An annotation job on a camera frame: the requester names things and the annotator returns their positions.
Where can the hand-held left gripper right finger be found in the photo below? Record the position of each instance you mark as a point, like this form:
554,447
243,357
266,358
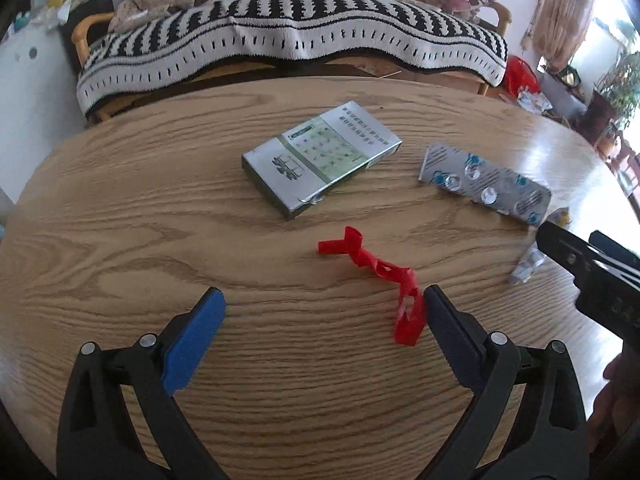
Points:
452,335

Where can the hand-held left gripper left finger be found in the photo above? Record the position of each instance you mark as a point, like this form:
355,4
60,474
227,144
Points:
192,340

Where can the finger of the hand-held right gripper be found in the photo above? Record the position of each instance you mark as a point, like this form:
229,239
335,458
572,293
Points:
620,255
567,250

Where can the small silver foil wrapper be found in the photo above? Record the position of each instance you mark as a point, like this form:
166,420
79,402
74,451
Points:
529,266

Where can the red twisted plastic strip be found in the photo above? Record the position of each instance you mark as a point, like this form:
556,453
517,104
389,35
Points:
367,259

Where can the person's right hand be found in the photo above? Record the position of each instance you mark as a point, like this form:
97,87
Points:
612,400

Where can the small yellow scrap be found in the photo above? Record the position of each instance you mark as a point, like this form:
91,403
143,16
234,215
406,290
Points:
561,217

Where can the silver pill blister pack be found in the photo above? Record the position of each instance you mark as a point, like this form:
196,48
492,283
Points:
490,182

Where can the scattered papers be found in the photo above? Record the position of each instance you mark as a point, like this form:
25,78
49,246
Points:
534,100

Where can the grey storage bin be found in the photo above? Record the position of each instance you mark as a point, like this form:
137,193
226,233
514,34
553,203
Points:
565,95

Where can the potted green plant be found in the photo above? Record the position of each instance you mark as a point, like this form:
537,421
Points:
620,90

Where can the red plastic bag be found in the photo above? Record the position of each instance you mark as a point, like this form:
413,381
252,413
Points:
520,75

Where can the silver green medicine box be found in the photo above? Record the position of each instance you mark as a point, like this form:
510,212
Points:
315,160

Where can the beige patterned curtain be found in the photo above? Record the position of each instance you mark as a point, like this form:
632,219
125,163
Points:
565,15

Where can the white cabinet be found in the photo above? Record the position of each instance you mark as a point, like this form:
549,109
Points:
35,110

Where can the black and white striped blanket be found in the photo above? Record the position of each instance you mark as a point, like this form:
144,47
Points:
300,25

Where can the beige plush toy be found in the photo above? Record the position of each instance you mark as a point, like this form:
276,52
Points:
155,2

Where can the wooden frame sofa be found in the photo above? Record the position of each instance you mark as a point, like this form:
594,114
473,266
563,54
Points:
90,35

